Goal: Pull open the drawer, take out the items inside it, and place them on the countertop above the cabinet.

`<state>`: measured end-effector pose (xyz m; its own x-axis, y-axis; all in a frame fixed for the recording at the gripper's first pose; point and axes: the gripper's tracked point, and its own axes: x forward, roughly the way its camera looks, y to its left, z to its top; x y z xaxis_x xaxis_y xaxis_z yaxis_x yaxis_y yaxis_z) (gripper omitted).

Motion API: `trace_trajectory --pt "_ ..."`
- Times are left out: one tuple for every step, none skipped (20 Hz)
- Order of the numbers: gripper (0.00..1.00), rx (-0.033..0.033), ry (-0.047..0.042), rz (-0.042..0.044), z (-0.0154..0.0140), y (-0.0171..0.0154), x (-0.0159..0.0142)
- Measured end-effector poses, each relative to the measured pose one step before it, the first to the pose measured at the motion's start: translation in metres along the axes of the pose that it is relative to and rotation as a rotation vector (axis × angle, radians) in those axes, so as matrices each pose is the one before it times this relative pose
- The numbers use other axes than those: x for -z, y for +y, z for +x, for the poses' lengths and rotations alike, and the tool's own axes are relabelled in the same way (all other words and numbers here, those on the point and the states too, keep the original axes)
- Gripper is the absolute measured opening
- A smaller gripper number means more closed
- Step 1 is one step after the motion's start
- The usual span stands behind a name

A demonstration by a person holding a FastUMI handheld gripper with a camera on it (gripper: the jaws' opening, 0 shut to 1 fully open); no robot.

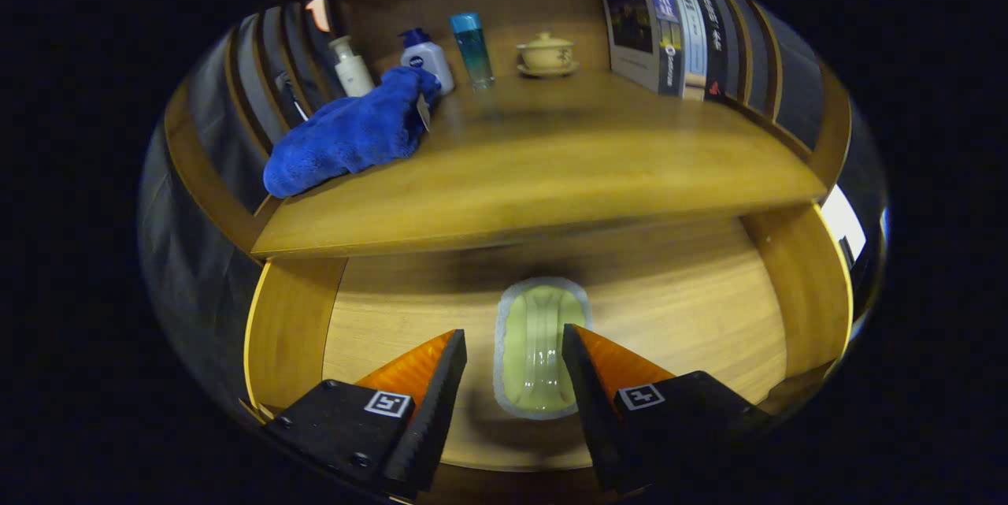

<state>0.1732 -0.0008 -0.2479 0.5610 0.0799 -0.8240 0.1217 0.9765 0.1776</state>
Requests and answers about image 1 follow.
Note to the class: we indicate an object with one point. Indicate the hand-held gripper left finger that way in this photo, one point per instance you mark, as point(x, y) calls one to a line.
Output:
point(429, 410)

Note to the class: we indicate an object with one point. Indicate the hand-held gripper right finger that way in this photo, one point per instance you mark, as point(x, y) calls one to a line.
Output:
point(594, 410)

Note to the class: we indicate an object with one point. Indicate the pale green soap dish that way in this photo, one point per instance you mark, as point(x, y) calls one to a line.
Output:
point(535, 347)

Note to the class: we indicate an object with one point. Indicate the wooden drawer with black knob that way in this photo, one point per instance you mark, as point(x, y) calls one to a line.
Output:
point(693, 308)

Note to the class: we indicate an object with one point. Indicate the wooden countertop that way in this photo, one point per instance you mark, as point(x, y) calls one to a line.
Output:
point(567, 166)

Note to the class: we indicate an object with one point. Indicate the blue towel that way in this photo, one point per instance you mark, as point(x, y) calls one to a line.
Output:
point(346, 135)

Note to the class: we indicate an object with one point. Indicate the white pump bottle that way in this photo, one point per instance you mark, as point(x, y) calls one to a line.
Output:
point(353, 72)

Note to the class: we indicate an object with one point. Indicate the white bottle with blue cap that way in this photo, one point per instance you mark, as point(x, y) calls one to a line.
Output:
point(431, 60)

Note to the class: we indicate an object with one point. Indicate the beige lidded teacup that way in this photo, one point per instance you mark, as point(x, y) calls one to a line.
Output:
point(546, 54)

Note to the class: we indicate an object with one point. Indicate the teal blue bottle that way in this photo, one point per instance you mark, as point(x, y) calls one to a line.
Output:
point(475, 52)

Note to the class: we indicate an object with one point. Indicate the book with pale spine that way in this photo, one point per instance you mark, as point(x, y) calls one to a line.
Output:
point(693, 40)

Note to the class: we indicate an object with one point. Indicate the book with blue spine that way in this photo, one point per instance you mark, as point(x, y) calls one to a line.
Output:
point(630, 16)

